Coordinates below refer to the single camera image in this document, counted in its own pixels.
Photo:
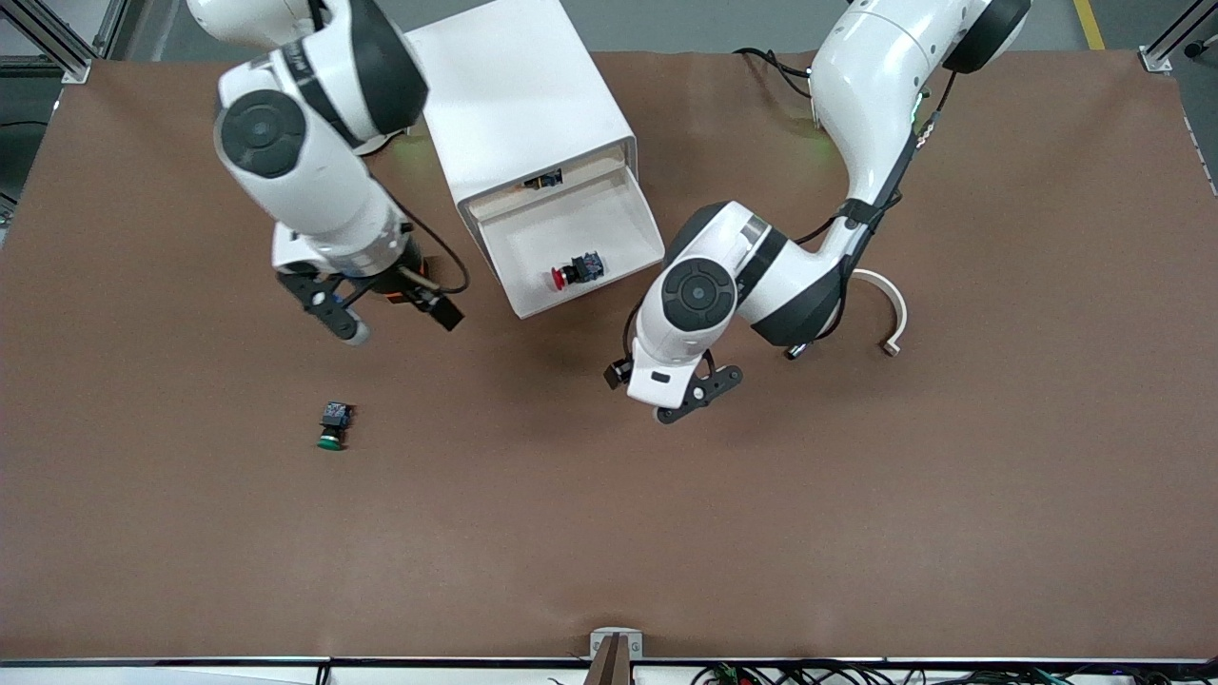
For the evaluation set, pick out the white table edge rail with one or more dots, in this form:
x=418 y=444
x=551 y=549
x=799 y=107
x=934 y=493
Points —
x=143 y=676

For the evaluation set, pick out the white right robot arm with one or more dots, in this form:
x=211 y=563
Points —
x=314 y=181

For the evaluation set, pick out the green push button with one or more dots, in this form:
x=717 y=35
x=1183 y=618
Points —
x=333 y=423

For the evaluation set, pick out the red push button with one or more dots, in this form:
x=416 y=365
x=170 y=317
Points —
x=576 y=271

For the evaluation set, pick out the small silver metal part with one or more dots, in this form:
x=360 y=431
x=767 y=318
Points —
x=795 y=351

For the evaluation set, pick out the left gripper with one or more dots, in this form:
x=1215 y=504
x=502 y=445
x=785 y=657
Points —
x=611 y=377

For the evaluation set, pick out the white curved plastic bracket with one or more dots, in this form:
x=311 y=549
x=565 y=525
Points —
x=900 y=314

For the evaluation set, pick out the orange box with hole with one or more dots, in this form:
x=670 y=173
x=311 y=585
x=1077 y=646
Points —
x=392 y=291

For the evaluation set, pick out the brown upright post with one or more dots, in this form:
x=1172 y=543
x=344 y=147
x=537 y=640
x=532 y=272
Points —
x=611 y=666

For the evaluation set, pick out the brown table cover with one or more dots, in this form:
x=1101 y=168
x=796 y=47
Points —
x=609 y=523

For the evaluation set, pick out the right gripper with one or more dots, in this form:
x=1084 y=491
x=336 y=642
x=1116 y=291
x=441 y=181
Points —
x=407 y=277

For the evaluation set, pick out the grey metal mount bracket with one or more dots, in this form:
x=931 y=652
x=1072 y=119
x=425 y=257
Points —
x=599 y=645

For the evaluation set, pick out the small black orange part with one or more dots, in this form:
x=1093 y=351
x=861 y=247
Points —
x=544 y=179

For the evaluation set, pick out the aluminium frame profile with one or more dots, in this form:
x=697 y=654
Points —
x=1166 y=52
x=57 y=43

